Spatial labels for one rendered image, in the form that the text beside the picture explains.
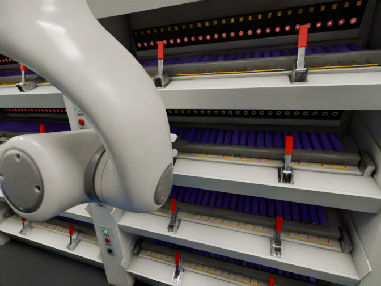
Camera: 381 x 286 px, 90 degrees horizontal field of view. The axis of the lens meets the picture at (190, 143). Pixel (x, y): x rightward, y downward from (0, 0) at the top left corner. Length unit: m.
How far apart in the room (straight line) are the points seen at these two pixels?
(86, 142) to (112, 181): 0.06
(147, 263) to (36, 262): 0.52
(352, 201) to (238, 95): 0.29
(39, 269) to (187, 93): 0.93
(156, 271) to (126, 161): 0.62
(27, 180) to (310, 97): 0.40
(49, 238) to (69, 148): 0.84
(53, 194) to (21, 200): 0.04
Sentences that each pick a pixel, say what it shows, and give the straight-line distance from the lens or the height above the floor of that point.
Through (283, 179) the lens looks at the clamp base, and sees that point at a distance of 0.44.
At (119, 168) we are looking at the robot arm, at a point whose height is 0.62.
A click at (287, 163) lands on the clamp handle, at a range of 0.43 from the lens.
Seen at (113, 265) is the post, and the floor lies 0.10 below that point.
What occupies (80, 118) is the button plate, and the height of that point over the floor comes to 0.61.
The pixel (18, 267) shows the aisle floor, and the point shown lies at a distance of 1.16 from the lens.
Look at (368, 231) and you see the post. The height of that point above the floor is 0.39.
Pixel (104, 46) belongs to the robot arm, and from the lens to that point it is 0.18.
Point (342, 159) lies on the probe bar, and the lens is 0.50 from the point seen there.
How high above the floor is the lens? 0.69
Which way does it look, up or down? 18 degrees down
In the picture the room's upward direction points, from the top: 2 degrees counter-clockwise
